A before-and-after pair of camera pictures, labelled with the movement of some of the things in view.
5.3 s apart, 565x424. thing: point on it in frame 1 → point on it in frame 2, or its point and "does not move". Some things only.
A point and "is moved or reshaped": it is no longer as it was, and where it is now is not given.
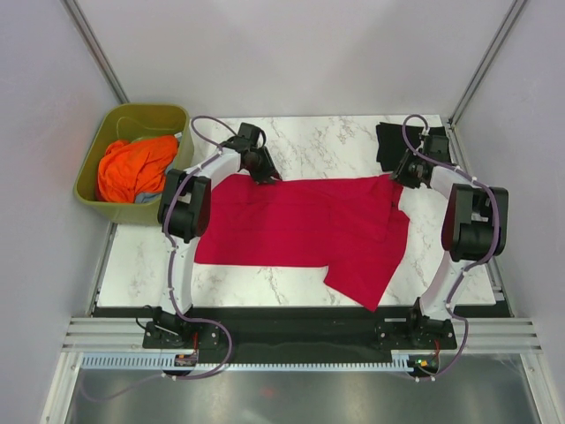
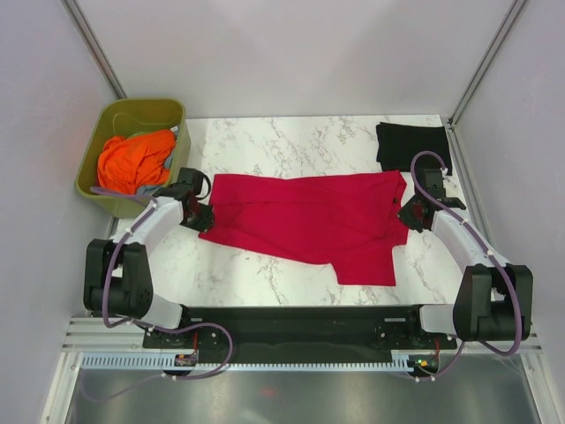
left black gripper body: [261, 168] → [201, 219]
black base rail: [301, 329] does not move
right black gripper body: [407, 171] → [408, 213]
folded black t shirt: [391, 145] does not move
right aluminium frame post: [485, 62] does not move
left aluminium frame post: [80, 24] does not move
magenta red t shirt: [357, 227] is moved or reshaped
